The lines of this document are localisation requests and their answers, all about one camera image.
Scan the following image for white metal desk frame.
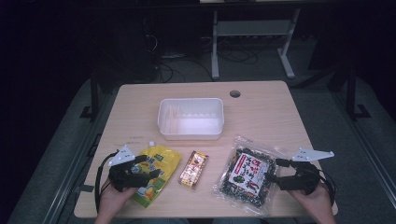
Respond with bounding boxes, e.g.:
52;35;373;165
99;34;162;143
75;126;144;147
210;8;302;80

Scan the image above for white plastic container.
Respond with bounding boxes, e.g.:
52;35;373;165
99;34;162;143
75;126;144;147
157;97;225;141

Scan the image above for person's right hand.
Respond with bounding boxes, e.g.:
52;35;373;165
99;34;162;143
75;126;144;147
287;182;337;220

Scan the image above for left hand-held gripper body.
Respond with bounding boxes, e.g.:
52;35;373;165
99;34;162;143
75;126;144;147
107;144;151;192

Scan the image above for red yellow snack bar packet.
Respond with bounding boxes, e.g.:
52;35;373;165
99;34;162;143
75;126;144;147
177;150;210;190

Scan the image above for clear seaweed snack bag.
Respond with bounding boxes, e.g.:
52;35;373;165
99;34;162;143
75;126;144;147
212;135;286;217

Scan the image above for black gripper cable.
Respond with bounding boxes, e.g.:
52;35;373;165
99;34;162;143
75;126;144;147
318;169;340;207
93;151;120;214

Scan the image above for yellow spout pouch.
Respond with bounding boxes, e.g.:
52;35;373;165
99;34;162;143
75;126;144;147
130;141;182;209

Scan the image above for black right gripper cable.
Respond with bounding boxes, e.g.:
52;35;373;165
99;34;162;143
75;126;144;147
318;169;340;207

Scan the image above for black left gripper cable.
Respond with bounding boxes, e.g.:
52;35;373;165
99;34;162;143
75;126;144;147
93;151;120;214

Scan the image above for person's left hand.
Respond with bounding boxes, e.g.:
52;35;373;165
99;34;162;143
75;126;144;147
96;179;138;217

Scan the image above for black metal stand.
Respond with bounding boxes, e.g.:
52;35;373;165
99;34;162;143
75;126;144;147
345;66;372;121
79;77;101;123

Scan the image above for black floor cables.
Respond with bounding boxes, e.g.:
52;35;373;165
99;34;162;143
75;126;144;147
146;33;260;84

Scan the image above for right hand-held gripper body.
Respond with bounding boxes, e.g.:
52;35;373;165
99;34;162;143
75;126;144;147
277;147;336;196

